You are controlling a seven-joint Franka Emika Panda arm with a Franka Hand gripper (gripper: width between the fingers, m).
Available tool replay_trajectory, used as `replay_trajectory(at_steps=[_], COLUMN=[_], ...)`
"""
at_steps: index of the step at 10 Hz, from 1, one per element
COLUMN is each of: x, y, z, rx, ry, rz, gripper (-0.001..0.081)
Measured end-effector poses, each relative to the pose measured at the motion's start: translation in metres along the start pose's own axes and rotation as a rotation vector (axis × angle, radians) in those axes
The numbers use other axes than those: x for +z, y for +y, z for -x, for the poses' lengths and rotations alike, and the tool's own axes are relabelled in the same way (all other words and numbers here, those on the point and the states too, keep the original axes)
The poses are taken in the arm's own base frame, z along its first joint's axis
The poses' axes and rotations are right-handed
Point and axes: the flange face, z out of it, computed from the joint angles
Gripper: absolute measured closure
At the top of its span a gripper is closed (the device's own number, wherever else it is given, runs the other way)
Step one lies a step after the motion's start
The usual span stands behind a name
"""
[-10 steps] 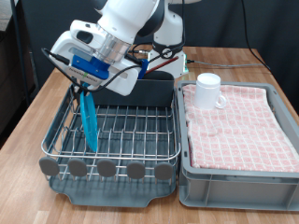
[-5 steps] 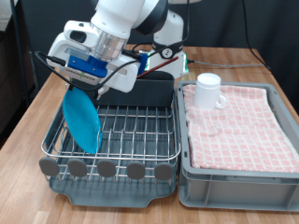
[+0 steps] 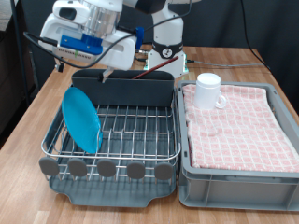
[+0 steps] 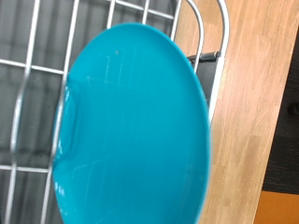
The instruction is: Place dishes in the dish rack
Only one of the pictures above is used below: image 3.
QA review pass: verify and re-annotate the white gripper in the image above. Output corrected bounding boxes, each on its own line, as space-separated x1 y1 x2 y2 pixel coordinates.
39 13 138 84

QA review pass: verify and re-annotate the blue plastic plate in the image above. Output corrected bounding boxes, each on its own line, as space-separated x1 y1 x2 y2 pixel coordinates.
61 86 104 155

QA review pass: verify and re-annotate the red-brown wooden spoon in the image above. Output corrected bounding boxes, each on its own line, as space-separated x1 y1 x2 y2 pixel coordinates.
132 55 179 80

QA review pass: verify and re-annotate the white mug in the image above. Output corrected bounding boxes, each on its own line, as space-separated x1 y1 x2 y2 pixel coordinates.
193 72 227 110

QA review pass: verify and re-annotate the grey oval rack pad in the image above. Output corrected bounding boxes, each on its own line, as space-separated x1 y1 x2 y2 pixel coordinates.
153 161 175 181
67 158 89 177
96 159 117 178
125 160 146 180
38 156 61 176

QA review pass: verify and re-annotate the dark grey cutlery holder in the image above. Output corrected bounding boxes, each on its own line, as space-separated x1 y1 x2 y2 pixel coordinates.
71 68 176 107

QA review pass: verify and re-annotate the dark cabinet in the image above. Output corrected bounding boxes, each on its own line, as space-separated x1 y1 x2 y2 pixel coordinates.
0 29 40 138

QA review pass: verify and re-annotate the grey plastic drain tray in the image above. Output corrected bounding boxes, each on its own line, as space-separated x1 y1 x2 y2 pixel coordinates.
48 85 179 208

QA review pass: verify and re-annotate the black backdrop curtain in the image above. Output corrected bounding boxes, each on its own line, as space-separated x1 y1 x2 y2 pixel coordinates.
20 0 299 113

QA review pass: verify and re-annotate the pink checkered towel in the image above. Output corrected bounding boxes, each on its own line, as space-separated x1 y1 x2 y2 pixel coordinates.
181 83 299 174

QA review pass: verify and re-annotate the grey plastic crate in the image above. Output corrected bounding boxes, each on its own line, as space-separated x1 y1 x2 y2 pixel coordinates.
176 79 299 213

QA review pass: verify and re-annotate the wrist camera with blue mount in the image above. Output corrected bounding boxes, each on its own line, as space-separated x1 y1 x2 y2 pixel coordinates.
55 34 105 63

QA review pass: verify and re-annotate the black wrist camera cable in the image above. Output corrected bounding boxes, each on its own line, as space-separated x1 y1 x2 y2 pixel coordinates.
22 0 194 70

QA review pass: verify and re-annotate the black cable on table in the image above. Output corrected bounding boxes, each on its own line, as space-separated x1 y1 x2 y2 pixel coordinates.
132 42 154 63

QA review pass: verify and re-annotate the blue cable clip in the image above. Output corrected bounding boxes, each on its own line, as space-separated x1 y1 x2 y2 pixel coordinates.
135 26 146 50

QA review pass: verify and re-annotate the metal wire dish rack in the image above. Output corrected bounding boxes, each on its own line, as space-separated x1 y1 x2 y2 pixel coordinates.
40 83 182 183

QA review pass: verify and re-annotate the grey cable on table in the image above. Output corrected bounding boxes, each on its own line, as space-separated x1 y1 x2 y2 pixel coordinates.
186 59 265 68

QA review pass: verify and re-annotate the thin black hanging cable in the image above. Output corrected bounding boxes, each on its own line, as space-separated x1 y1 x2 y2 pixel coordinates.
238 0 272 71

